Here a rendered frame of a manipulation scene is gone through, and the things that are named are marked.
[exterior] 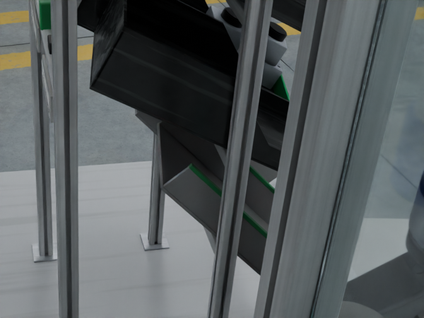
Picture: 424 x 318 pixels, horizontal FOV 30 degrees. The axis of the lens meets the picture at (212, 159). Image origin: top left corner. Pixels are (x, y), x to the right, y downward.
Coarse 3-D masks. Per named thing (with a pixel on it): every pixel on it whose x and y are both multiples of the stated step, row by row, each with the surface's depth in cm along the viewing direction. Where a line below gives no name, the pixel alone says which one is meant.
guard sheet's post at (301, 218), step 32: (320, 0) 26; (352, 0) 25; (320, 32) 27; (352, 32) 25; (320, 64) 27; (352, 64) 26; (320, 96) 27; (352, 96) 27; (288, 128) 30; (320, 128) 27; (352, 128) 29; (288, 160) 30; (320, 160) 28; (288, 192) 31; (320, 192) 29; (288, 224) 31; (320, 224) 30; (288, 256) 31; (320, 256) 31; (288, 288) 32
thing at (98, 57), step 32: (128, 0) 84; (160, 0) 84; (96, 32) 84; (128, 32) 72; (160, 32) 87; (192, 32) 87; (224, 32) 87; (96, 64) 77; (128, 64) 74; (160, 64) 75; (192, 64) 75; (224, 64) 90; (128, 96) 76; (160, 96) 77; (192, 96) 77; (224, 96) 77; (192, 128) 79; (224, 128) 79; (256, 128) 80; (256, 160) 82
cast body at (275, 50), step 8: (272, 24) 99; (272, 32) 98; (280, 32) 99; (272, 40) 98; (280, 40) 99; (272, 48) 98; (280, 48) 98; (272, 56) 99; (280, 56) 99; (264, 64) 100; (272, 64) 100; (280, 64) 102; (264, 72) 100; (272, 72) 100; (280, 72) 100; (264, 80) 101; (272, 80) 101
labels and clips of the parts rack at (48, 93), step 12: (48, 0) 83; (36, 12) 91; (48, 12) 83; (36, 24) 88; (48, 24) 83; (36, 36) 88; (48, 36) 80; (48, 72) 79; (48, 84) 77; (48, 96) 77; (48, 108) 78; (204, 228) 92
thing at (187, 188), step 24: (168, 144) 92; (192, 144) 96; (168, 168) 88; (192, 168) 82; (216, 168) 98; (168, 192) 84; (192, 192) 84; (216, 192) 84; (264, 192) 101; (192, 216) 86; (216, 216) 86; (264, 216) 103; (240, 240) 88; (264, 240) 89
